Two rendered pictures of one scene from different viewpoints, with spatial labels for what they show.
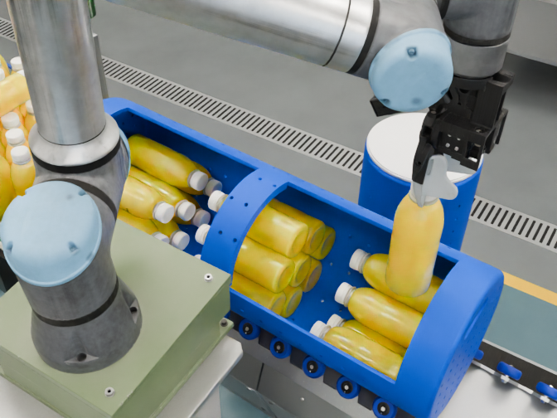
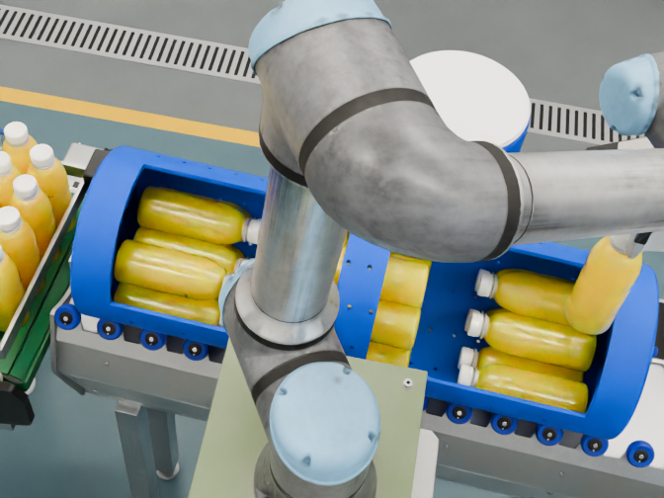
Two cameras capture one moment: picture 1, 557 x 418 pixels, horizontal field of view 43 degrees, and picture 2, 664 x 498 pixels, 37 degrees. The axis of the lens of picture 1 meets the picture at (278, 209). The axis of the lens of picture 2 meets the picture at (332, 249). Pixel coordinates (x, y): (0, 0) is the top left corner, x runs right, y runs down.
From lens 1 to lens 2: 0.67 m
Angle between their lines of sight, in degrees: 22
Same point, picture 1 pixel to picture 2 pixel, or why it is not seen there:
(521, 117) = not seen: outside the picture
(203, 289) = (409, 397)
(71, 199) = (341, 381)
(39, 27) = (326, 233)
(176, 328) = (407, 454)
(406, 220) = (613, 272)
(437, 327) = (626, 354)
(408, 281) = (602, 321)
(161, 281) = not seen: hidden behind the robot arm
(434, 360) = (630, 386)
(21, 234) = (313, 442)
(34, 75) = (296, 272)
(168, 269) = not seen: hidden behind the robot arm
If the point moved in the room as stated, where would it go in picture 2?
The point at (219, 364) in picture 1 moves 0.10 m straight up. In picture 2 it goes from (424, 463) to (436, 431)
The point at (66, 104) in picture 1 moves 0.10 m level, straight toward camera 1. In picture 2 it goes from (322, 287) to (389, 352)
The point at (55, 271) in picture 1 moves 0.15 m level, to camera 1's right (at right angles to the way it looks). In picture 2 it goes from (358, 466) to (483, 423)
